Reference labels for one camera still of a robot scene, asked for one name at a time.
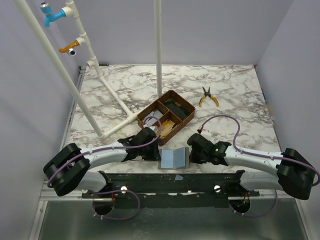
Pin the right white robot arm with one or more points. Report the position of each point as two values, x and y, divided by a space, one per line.
286 171

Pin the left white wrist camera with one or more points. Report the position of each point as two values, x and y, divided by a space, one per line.
154 128

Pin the gold faucet tap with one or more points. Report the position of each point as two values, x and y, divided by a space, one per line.
70 49

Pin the aluminium frame rail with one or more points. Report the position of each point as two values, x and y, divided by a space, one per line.
272 215

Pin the gold card with stripe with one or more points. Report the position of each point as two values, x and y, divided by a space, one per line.
168 128

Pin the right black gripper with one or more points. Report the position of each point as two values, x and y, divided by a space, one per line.
195 155

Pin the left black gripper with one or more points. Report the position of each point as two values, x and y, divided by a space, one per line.
152 152

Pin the grey card holder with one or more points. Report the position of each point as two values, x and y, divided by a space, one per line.
174 159

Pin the white vertical pole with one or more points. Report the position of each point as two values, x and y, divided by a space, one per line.
158 44

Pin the white PVC pipe frame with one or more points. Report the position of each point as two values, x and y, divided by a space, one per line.
71 11

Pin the woven brown divided basket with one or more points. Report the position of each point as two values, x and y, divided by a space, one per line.
158 104

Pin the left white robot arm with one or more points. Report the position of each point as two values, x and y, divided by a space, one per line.
69 169

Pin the blue faucet tap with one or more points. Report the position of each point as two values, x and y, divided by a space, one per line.
49 15

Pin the white diagonal pole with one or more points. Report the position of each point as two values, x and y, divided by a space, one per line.
37 30

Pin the silver VIP card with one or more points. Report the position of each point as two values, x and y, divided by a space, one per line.
152 117

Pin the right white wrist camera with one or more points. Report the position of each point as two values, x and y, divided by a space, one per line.
206 134

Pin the yellow handled pliers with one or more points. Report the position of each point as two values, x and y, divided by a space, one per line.
207 94

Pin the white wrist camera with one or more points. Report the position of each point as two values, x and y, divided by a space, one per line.
154 128
206 134

